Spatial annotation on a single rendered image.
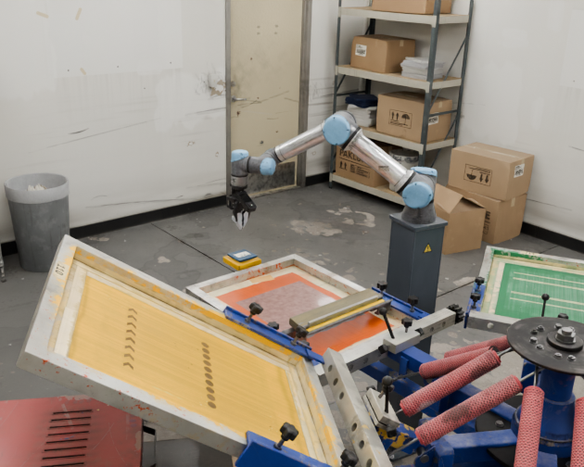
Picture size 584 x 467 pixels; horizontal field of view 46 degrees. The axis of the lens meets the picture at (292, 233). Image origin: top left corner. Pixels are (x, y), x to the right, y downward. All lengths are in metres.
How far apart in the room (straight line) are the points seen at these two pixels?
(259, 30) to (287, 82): 0.63
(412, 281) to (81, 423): 1.68
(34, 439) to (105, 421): 0.18
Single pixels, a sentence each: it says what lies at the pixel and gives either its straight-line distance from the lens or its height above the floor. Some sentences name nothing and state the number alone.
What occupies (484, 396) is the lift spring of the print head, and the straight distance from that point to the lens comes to 1.88.
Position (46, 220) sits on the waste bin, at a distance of 5.35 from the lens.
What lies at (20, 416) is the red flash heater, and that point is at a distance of 2.00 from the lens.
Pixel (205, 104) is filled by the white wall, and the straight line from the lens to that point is 6.40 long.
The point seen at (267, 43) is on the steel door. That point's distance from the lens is 6.81.
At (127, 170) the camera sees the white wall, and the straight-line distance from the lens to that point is 6.13.
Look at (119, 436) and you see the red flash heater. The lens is 1.87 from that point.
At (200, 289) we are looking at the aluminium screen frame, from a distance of 2.84.
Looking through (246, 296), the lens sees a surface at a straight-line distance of 2.84.
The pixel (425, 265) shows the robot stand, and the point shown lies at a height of 1.01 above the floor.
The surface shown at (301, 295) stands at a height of 0.96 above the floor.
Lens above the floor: 2.23
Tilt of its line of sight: 22 degrees down
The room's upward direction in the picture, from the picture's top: 2 degrees clockwise
